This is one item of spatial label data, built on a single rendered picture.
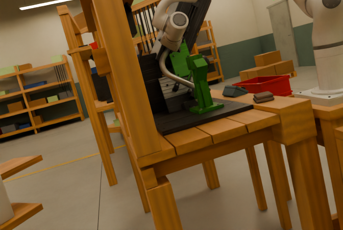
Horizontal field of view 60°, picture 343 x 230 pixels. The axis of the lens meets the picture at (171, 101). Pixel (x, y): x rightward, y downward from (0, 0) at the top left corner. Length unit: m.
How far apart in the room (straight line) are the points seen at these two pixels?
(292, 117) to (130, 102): 0.61
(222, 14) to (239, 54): 1.63
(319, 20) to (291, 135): 0.46
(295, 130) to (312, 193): 0.27
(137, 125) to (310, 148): 0.69
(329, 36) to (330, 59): 0.09
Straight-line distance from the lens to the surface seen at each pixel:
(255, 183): 2.22
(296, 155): 1.28
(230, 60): 11.53
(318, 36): 1.37
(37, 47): 10.86
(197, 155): 1.17
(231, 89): 1.66
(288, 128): 1.22
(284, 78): 1.89
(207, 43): 10.66
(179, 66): 1.67
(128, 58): 1.00
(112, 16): 1.01
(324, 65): 1.38
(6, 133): 10.63
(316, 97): 1.35
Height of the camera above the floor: 1.17
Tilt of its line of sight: 7 degrees down
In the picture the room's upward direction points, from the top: 14 degrees counter-clockwise
